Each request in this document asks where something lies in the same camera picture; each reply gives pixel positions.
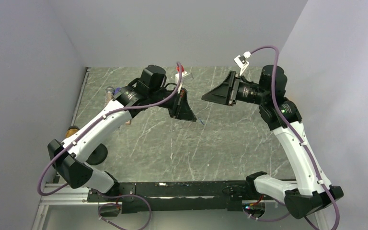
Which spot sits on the aluminium frame rail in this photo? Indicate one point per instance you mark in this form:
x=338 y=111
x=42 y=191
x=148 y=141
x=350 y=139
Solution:
x=67 y=196

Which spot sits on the glitter grey microphone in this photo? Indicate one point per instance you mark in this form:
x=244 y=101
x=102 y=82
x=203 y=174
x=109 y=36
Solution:
x=109 y=93

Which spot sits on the round gold black disc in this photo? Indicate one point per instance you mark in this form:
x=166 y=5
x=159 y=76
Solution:
x=72 y=130

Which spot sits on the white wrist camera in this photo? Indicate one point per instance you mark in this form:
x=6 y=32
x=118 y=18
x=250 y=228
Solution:
x=182 y=76
x=242 y=62

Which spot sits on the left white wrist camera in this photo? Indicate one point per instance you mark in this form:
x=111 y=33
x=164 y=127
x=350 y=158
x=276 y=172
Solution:
x=182 y=76

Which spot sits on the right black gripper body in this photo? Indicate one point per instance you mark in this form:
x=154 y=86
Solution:
x=246 y=92

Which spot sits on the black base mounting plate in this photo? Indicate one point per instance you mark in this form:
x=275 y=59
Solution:
x=230 y=195

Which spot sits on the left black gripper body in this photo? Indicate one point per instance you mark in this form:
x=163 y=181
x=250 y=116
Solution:
x=172 y=105

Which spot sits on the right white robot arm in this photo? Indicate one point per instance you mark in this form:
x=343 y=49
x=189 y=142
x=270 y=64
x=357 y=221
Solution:
x=312 y=191

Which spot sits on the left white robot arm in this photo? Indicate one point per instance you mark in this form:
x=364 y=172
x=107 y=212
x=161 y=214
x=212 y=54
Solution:
x=70 y=156

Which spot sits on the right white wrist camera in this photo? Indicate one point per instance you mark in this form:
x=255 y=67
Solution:
x=242 y=62

